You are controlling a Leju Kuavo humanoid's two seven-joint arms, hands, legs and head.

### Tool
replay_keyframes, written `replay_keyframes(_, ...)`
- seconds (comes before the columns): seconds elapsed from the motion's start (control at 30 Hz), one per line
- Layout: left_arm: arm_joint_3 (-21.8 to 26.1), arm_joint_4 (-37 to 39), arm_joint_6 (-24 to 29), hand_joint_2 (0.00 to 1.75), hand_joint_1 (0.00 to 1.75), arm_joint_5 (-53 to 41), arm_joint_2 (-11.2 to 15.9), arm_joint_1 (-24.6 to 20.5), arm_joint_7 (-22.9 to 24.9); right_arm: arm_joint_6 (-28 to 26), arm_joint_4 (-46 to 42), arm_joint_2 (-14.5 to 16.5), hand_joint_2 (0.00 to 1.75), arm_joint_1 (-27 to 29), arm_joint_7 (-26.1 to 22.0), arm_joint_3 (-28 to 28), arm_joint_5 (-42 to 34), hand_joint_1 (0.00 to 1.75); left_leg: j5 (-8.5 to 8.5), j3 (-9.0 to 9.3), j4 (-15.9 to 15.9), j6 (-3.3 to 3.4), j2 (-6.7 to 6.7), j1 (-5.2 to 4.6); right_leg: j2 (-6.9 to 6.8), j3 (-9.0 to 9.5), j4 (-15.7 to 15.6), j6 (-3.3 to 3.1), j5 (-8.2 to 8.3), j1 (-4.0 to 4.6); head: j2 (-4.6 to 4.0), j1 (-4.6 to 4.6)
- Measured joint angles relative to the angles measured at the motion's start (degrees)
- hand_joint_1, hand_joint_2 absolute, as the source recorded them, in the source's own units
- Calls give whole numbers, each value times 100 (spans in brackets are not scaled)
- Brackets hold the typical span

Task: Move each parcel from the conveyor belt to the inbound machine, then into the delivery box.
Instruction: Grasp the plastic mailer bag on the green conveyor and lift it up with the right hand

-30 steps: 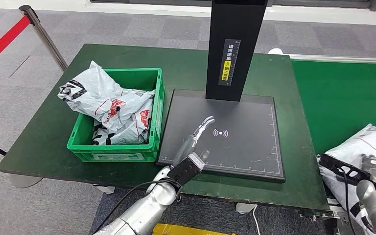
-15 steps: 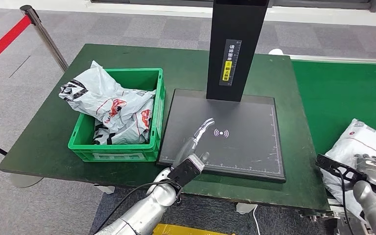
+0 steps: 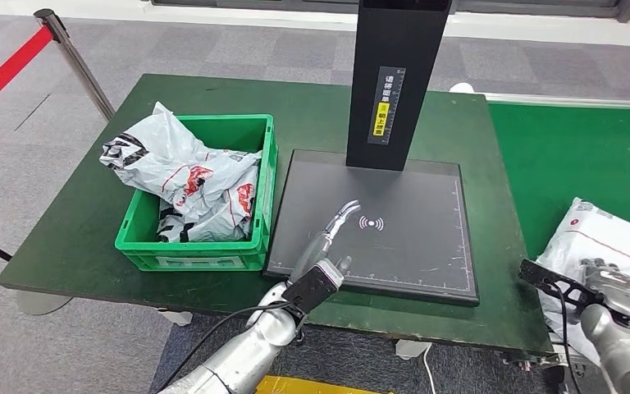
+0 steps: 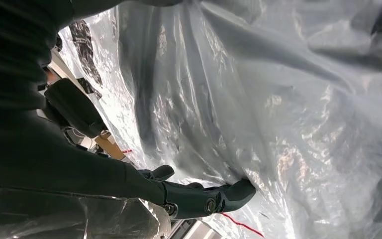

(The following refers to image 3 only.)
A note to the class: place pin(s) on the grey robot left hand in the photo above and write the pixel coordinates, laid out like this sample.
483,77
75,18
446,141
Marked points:
315,250

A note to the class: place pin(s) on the silver conveyor edge rail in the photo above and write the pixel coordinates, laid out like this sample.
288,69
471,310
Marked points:
565,101

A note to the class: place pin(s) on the red barrier belt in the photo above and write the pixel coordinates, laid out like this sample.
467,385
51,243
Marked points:
6,71

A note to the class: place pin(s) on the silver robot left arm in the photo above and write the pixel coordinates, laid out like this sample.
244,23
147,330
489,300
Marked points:
250,353

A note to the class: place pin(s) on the ruler label with yellow patch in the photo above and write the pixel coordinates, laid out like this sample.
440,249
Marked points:
387,106

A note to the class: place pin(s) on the aluminium conveyor frame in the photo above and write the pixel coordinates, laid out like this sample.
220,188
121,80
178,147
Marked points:
532,361

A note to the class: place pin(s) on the silver stanchion post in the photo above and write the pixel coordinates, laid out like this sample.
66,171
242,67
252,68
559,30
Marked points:
81,71

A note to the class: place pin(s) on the white conveyor roller end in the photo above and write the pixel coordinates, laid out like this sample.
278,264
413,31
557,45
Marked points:
460,88

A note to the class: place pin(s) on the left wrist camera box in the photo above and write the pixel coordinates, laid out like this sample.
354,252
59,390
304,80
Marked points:
312,288

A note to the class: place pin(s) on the black scanner base plate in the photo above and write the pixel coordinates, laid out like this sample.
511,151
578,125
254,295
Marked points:
413,261

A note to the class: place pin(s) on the green conveyor belt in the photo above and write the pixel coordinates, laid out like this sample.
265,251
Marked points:
576,158

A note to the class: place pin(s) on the black scanner column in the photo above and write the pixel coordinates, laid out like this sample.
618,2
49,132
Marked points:
429,54

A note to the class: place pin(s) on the grey round floor plate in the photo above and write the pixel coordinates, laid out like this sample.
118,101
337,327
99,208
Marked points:
40,304

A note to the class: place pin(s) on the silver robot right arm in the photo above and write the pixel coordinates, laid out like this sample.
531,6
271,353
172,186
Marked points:
625,353

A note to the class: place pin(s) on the white table foot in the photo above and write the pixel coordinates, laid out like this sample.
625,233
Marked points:
412,349
176,318

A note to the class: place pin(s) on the grey poly mailer parcel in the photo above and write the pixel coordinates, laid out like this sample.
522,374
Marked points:
212,225
163,147
608,234

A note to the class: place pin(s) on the green plastic crate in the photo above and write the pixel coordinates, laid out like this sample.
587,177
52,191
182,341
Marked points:
228,133

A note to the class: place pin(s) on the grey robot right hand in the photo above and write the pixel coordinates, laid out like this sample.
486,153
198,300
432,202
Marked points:
614,291

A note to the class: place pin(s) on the white crate label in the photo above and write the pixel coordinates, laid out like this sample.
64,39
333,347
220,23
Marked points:
201,261

